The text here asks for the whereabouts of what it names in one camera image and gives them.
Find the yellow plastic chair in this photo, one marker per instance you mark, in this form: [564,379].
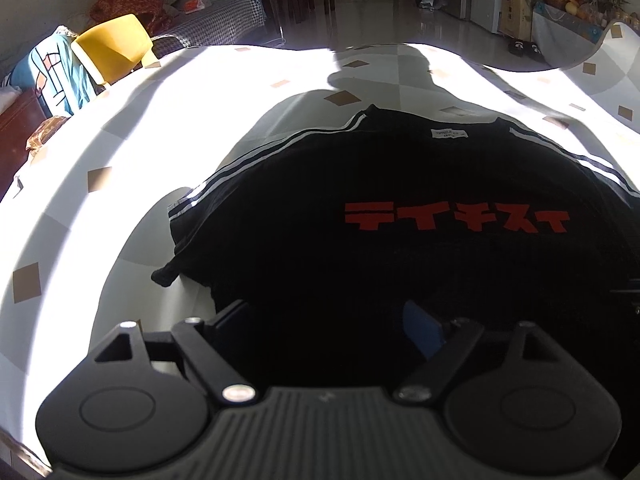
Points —
[115,50]

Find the houndstooth sofa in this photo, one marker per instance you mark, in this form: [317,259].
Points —
[220,22]

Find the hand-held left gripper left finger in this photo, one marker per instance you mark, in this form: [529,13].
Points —
[232,320]

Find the orange tissue packet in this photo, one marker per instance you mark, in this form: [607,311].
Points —
[194,5]

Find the blue plastic bag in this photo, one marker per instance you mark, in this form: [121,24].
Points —
[430,0]

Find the cardboard box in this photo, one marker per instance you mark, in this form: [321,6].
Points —
[517,17]

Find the black slipper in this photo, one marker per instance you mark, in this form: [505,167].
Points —
[517,47]
[537,50]

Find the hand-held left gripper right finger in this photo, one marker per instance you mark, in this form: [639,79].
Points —
[425,327]

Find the red knitted blanket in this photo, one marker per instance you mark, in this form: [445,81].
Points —
[130,2]

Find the teal printed cloth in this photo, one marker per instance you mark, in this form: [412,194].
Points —
[55,70]

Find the brown patterned cloth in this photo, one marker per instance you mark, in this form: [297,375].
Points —
[46,132]

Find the black striped t-shirt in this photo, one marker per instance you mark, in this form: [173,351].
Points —
[400,185]

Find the brown leather bench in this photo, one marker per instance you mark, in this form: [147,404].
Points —
[17,140]

